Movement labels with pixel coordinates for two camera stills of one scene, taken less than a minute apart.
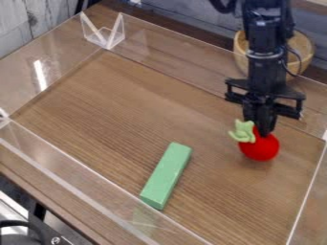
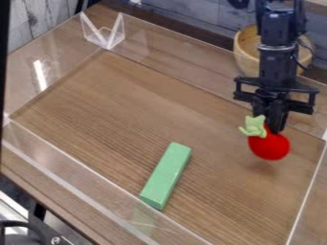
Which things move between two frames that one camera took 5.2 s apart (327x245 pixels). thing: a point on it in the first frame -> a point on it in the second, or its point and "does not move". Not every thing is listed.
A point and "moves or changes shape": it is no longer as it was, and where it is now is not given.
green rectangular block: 165,176 does not move
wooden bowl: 299,53 does not move
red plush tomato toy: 256,146 moves or changes shape
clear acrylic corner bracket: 105,37 does not move
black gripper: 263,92 -> 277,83
